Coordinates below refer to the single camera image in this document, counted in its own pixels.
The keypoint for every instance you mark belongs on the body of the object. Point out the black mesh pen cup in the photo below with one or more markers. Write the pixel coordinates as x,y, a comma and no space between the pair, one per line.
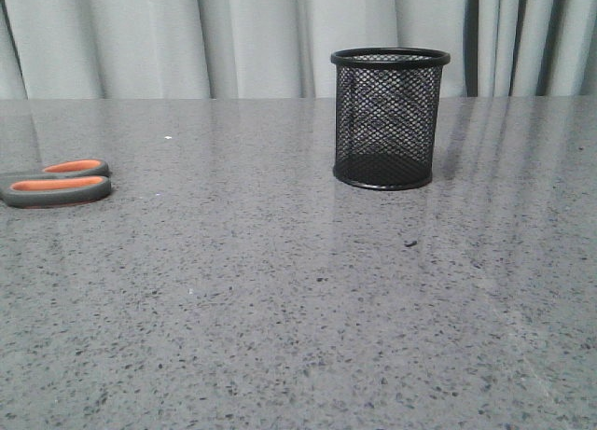
386,116

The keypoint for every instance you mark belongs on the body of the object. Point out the light grey curtain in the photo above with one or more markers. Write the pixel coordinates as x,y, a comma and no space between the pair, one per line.
91,49

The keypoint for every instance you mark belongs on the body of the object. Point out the grey orange handled scissors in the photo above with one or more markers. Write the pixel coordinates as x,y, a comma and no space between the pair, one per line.
66,183

